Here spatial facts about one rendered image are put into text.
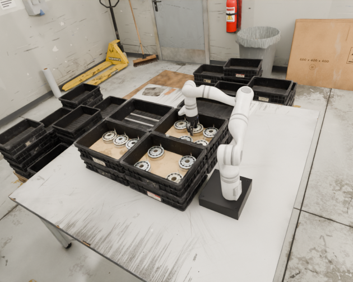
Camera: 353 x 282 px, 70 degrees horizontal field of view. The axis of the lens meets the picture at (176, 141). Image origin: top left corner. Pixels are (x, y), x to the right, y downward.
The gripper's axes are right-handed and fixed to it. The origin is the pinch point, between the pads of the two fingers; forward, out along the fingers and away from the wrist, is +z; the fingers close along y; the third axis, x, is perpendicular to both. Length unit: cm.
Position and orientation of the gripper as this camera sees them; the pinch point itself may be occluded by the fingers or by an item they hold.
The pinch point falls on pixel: (193, 131)
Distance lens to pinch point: 165.7
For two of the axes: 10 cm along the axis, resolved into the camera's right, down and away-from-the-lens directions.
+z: 1.3, 7.6, 6.3
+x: -8.8, -2.0, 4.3
